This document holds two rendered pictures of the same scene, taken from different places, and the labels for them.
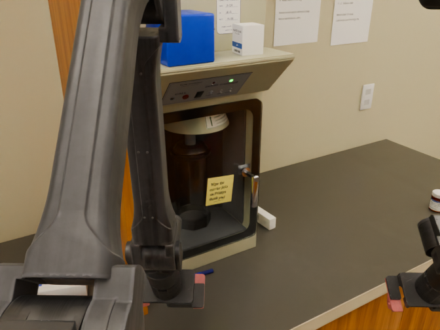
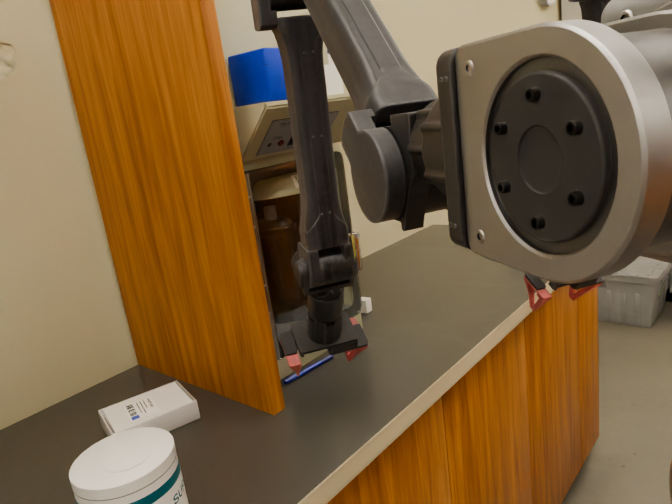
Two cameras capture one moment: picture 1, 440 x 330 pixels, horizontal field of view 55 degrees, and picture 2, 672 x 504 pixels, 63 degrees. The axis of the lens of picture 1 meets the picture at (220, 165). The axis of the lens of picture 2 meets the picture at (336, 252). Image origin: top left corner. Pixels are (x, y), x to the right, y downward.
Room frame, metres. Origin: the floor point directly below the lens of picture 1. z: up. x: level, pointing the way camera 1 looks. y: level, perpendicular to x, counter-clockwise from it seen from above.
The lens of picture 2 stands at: (-0.20, 0.33, 1.49)
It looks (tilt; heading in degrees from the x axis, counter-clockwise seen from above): 15 degrees down; 342
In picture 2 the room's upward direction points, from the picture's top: 8 degrees counter-clockwise
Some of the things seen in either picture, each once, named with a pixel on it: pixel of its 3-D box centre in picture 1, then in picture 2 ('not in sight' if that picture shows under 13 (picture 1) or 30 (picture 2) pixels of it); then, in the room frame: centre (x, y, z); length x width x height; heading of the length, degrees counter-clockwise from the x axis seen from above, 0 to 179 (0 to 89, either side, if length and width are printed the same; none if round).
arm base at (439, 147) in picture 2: not in sight; (481, 143); (0.13, 0.11, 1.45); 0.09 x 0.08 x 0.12; 89
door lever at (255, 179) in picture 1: (251, 187); (351, 249); (0.96, -0.08, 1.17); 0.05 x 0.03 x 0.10; 30
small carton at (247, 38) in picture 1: (247, 38); (325, 81); (0.93, -0.06, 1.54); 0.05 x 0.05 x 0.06; 23
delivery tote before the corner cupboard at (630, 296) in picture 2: not in sight; (611, 287); (2.37, -2.27, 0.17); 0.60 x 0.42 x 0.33; 28
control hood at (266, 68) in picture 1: (218, 80); (307, 124); (0.89, 0.00, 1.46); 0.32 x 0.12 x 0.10; 120
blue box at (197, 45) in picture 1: (179, 36); (268, 77); (0.85, 0.08, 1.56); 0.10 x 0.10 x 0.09; 30
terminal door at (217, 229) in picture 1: (208, 184); (308, 251); (0.93, 0.03, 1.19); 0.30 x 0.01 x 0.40; 120
